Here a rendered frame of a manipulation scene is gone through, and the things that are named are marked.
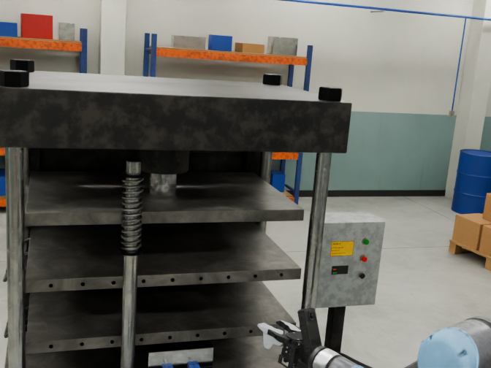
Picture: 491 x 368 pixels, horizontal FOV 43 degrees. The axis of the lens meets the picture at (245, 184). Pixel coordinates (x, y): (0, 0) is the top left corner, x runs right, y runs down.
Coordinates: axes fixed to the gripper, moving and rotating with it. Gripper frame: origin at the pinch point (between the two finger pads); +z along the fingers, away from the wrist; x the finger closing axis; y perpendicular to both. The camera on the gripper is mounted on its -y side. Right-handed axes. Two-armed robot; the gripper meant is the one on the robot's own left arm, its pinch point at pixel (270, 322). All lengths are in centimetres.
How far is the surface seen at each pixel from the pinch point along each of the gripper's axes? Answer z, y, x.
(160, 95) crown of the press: 72, -55, -2
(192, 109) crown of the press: 68, -52, 10
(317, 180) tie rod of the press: 52, -32, 64
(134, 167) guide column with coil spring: 80, -27, -3
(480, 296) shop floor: 159, 87, 438
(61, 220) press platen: 96, -3, -20
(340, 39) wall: 498, -161, 544
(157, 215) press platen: 83, -8, 12
